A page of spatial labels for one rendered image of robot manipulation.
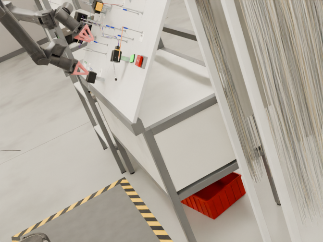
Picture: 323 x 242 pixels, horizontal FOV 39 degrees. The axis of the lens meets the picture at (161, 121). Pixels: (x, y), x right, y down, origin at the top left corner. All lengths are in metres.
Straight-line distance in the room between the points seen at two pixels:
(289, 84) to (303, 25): 0.21
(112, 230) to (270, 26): 1.92
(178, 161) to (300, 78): 0.86
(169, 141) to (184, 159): 0.13
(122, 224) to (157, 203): 0.27
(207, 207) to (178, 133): 0.66
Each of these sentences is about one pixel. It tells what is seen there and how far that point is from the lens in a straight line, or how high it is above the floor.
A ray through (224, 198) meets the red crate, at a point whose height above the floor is 0.08.
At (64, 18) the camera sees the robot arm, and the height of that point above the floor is 1.38.
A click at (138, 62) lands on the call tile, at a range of 2.11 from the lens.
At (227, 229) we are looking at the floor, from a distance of 2.68.
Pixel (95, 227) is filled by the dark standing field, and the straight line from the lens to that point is 3.16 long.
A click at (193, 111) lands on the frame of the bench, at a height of 0.78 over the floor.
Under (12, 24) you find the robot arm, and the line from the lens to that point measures 2.01.
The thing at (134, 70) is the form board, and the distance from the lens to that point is 2.24.
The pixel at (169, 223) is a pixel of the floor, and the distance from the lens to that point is 2.88.
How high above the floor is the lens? 1.70
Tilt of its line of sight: 24 degrees down
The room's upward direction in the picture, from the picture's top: 21 degrees counter-clockwise
